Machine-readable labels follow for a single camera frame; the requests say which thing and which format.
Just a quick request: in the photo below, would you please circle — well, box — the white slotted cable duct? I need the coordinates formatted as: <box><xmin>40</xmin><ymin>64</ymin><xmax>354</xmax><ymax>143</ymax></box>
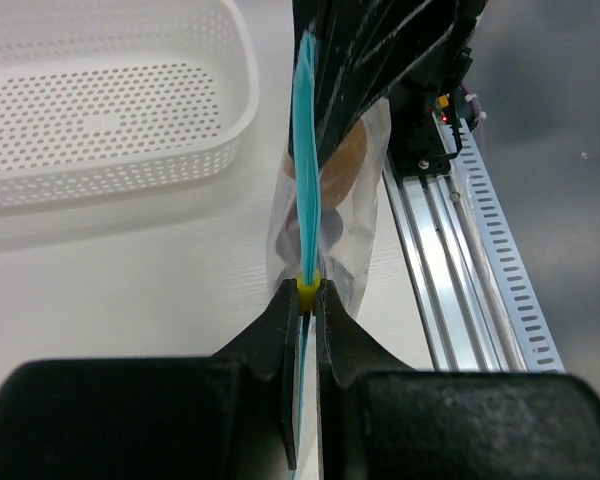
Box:
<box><xmin>453</xmin><ymin>121</ymin><xmax>565</xmax><ymax>374</ymax></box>

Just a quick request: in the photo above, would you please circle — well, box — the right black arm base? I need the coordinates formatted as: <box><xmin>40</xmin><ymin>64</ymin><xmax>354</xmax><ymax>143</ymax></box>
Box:
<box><xmin>389</xmin><ymin>46</ymin><xmax>472</xmax><ymax>179</ymax></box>

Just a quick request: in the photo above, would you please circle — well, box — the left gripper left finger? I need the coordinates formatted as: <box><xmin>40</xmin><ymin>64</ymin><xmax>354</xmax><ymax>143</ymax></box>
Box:
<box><xmin>214</xmin><ymin>279</ymin><xmax>300</xmax><ymax>470</ymax></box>

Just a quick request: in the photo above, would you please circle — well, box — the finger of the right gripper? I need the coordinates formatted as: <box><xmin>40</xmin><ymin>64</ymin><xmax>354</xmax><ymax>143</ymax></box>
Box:
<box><xmin>291</xmin><ymin>1</ymin><xmax>480</xmax><ymax>155</ymax></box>

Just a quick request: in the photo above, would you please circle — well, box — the aluminium mounting rail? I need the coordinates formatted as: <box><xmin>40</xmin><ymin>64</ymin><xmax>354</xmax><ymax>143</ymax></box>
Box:
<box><xmin>383</xmin><ymin>159</ymin><xmax>527</xmax><ymax>372</ymax></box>

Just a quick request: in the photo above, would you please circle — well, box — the orange fake food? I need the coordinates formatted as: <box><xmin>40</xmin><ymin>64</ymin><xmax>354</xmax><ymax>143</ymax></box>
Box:
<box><xmin>320</xmin><ymin>119</ymin><xmax>368</xmax><ymax>208</ymax></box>

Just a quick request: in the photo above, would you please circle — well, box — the clear zip top bag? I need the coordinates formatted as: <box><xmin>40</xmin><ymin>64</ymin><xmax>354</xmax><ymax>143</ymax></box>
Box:
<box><xmin>267</xmin><ymin>32</ymin><xmax>391</xmax><ymax>479</ymax></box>

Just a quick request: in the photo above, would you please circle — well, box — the white perforated plastic basket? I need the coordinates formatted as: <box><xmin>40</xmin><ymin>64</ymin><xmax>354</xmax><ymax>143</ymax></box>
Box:
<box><xmin>0</xmin><ymin>1</ymin><xmax>259</xmax><ymax>209</ymax></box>

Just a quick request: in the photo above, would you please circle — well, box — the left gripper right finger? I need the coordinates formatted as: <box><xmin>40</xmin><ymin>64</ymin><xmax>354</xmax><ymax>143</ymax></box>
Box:
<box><xmin>316</xmin><ymin>280</ymin><xmax>414</xmax><ymax>479</ymax></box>

